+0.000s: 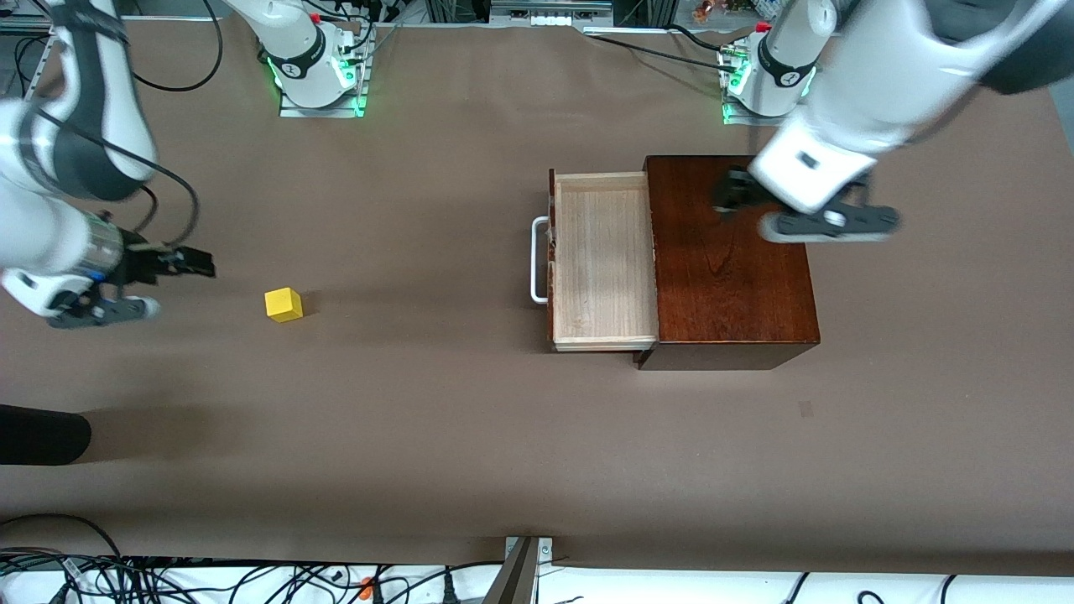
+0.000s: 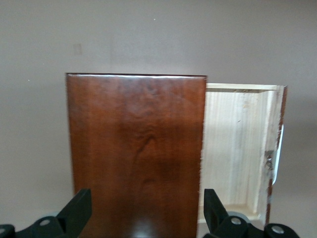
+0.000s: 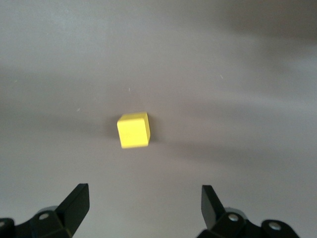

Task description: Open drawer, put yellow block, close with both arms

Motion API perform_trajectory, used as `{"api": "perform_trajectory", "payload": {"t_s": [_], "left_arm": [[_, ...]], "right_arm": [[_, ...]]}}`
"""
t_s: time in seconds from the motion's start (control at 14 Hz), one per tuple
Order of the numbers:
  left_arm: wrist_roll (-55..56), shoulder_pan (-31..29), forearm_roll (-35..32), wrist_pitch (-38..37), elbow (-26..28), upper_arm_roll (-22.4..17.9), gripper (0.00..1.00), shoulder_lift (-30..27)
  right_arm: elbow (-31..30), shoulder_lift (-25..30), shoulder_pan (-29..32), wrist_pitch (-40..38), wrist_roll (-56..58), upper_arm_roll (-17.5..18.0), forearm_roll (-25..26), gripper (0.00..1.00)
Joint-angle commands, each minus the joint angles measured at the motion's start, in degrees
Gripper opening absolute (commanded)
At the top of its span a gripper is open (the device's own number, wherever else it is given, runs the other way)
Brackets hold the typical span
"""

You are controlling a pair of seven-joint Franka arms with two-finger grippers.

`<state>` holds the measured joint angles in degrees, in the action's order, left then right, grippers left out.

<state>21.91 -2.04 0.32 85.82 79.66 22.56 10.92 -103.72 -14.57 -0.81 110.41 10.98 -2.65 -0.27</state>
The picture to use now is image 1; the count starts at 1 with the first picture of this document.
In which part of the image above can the white drawer handle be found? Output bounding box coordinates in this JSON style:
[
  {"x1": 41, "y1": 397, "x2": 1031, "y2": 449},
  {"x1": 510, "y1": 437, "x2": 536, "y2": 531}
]
[{"x1": 530, "y1": 216, "x2": 551, "y2": 305}]

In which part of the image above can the aluminium profile bracket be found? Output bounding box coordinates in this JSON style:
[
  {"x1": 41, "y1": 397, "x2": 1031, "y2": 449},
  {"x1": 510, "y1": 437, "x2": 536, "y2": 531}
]
[{"x1": 482, "y1": 535, "x2": 555, "y2": 604}]

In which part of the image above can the wooden drawer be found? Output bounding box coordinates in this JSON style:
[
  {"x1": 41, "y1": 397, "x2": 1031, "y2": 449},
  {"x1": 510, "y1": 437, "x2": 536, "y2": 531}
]
[{"x1": 547, "y1": 168, "x2": 660, "y2": 353}]

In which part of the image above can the brown paper table cover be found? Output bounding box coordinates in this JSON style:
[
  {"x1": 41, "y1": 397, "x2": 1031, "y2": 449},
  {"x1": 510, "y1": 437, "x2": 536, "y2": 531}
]
[{"x1": 0, "y1": 18, "x2": 1074, "y2": 575}]

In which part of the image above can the dark brown wooden cabinet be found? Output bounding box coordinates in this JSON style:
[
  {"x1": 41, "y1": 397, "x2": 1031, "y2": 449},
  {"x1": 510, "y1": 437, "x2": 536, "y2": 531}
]
[{"x1": 633, "y1": 155, "x2": 821, "y2": 372}]

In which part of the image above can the white connector strip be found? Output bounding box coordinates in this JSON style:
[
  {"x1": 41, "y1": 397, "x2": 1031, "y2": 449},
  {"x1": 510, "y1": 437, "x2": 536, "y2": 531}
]
[{"x1": 489, "y1": 0, "x2": 613, "y2": 28}]

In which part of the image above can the black cable on table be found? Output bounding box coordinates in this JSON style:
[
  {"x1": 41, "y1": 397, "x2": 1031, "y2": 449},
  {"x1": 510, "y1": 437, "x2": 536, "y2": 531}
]
[{"x1": 583, "y1": 25, "x2": 739, "y2": 72}]

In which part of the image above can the black padded cylinder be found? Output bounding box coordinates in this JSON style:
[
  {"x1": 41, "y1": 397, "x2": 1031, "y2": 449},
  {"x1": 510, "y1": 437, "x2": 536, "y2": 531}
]
[{"x1": 0, "y1": 404, "x2": 91, "y2": 465}]

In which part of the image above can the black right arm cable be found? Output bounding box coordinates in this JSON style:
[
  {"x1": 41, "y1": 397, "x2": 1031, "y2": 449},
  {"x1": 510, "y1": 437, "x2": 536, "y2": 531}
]
[{"x1": 34, "y1": 109, "x2": 202, "y2": 253}]

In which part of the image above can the black hanging cable loop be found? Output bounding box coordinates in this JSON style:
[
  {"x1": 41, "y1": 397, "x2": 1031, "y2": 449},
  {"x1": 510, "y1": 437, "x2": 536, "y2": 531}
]
[{"x1": 126, "y1": 0, "x2": 223, "y2": 91}]

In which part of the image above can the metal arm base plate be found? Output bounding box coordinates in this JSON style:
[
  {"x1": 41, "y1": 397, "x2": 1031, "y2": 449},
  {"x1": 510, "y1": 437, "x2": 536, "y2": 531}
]
[
  {"x1": 722, "y1": 46, "x2": 811, "y2": 128},
  {"x1": 279, "y1": 50, "x2": 370, "y2": 118}
]

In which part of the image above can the yellow block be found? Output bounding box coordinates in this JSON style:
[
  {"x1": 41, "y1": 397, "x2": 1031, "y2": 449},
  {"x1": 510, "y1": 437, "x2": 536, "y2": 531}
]
[{"x1": 264, "y1": 287, "x2": 304, "y2": 324}]

